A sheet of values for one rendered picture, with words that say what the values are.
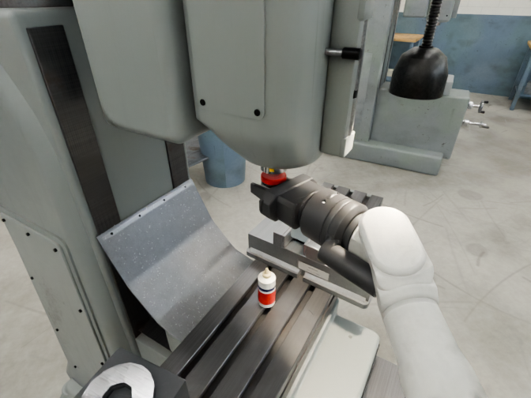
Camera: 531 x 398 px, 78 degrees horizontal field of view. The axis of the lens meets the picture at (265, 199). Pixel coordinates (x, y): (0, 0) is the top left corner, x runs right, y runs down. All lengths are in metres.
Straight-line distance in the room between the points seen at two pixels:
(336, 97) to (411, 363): 0.33
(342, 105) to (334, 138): 0.05
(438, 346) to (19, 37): 0.72
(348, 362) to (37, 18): 0.92
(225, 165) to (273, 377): 2.38
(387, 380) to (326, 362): 0.19
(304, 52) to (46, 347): 1.98
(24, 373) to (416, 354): 1.92
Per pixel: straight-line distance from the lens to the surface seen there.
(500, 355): 2.18
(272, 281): 0.75
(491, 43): 6.99
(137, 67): 0.55
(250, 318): 0.80
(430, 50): 0.51
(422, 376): 0.39
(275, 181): 0.58
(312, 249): 0.81
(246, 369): 0.73
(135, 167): 0.85
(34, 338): 2.24
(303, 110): 0.45
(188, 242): 0.96
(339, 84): 0.48
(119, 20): 0.55
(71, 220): 0.83
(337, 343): 0.91
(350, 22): 0.46
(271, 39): 0.42
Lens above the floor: 1.55
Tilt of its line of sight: 33 degrees down
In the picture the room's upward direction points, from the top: straight up
